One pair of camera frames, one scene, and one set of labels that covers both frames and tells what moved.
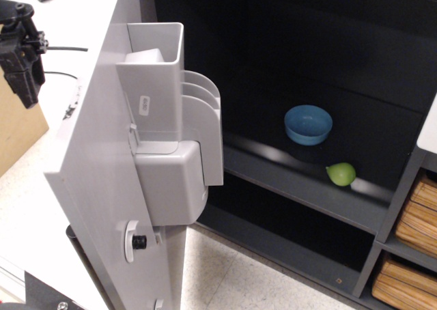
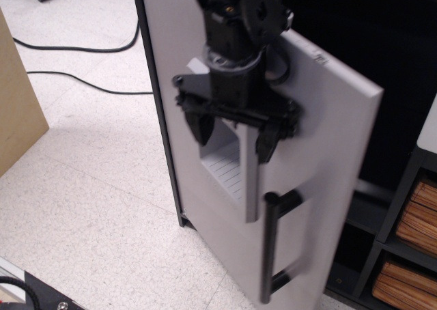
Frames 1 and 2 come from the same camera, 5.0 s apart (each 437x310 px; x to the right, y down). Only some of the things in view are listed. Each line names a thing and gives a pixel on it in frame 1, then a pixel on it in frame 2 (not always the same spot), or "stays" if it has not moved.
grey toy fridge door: (141, 145) → (311, 194)
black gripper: (21, 45) → (242, 93)
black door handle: (72, 234) → (274, 203)
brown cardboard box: (20, 128) stays
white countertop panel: (427, 139) stays
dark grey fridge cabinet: (326, 88) → (209, 179)
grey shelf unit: (401, 271) stays
